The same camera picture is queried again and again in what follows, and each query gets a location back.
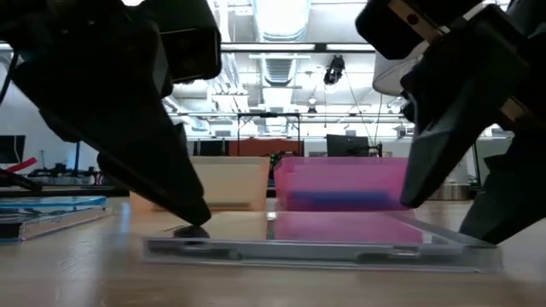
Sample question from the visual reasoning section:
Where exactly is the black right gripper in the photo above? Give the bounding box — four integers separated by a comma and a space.
399, 0, 546, 210

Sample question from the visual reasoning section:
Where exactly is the clear jewel case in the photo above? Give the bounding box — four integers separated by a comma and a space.
142, 211, 501, 274
0, 206, 114, 243

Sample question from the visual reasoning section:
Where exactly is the white shade silver table lamp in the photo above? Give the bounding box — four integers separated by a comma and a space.
372, 40, 473, 201

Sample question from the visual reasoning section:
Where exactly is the black desk equipment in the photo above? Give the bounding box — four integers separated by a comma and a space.
27, 164, 107, 187

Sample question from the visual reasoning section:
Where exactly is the black panel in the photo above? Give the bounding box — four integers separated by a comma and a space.
194, 140, 229, 157

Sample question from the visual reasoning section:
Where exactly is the red angled bar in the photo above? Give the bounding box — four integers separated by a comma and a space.
6, 156, 38, 174

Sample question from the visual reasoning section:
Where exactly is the translucent orange plastic bin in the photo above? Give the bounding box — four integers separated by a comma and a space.
129, 155, 271, 213

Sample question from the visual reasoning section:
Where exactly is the black computer monitor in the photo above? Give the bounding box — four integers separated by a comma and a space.
0, 135, 26, 165
326, 134, 371, 159

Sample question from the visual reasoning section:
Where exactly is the black angled object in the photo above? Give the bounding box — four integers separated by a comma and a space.
0, 168, 43, 192

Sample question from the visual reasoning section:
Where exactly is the translucent pink plastic bin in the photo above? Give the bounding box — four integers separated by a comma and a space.
273, 156, 413, 212

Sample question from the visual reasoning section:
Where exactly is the black horizontal rail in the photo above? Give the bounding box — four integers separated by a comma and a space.
0, 185, 129, 198

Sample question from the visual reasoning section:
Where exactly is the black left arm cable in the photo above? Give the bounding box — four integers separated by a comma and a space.
0, 50, 19, 106

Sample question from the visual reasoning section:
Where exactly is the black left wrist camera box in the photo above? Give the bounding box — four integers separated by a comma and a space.
158, 0, 224, 84

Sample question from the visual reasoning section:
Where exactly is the orange partition wall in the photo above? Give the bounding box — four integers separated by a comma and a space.
228, 138, 305, 158

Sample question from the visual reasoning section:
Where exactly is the black ceiling spot camera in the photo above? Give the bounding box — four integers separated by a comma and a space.
322, 55, 346, 86

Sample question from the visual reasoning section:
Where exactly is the silver ventilation duct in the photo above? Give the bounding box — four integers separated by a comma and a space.
251, 0, 312, 43

